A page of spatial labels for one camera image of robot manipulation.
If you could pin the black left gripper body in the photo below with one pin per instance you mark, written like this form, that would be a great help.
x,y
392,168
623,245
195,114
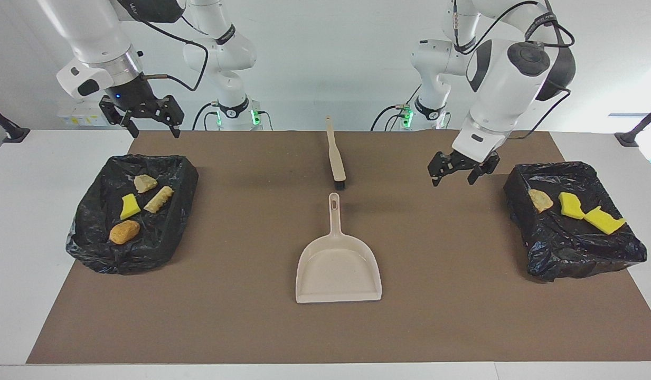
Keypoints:
x,y
470,161

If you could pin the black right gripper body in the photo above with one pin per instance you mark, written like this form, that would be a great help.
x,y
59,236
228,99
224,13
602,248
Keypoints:
x,y
135,97

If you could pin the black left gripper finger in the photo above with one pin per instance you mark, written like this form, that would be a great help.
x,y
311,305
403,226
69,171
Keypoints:
x,y
475,174
436,171

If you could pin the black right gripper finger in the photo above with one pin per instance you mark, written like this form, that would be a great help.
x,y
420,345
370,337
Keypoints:
x,y
131,127
175,125

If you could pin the pale cracker chunk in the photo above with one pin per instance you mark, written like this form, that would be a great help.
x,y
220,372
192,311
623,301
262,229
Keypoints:
x,y
145,183

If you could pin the pale bread chunk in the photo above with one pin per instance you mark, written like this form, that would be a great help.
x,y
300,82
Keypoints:
x,y
540,200

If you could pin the striped orange bread piece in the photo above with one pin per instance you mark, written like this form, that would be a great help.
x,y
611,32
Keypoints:
x,y
159,199

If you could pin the beige hand brush black bristles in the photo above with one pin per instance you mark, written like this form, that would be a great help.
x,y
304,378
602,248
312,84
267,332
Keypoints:
x,y
336,158

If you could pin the brown bread roll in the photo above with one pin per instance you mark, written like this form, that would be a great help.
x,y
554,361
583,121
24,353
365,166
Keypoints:
x,y
124,232

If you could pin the notched yellow sponge piece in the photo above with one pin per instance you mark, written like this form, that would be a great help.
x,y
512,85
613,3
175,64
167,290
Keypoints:
x,y
604,220

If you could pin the beige plastic dustpan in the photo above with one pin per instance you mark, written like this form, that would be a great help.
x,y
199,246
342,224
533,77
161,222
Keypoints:
x,y
338,269

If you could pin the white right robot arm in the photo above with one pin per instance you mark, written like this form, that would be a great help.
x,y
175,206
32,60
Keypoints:
x,y
98,42

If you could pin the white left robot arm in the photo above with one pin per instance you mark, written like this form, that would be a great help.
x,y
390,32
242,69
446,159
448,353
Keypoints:
x,y
505,79

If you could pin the black bag lined bin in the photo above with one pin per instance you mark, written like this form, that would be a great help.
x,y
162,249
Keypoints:
x,y
93,248
568,243

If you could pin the brown table mat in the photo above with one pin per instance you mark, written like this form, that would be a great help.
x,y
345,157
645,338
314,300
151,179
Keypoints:
x,y
304,327

